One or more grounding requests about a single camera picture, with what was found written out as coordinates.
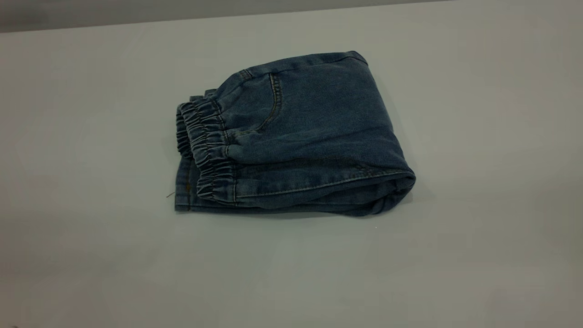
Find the blue denim shorts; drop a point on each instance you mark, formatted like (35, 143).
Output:
(309, 136)

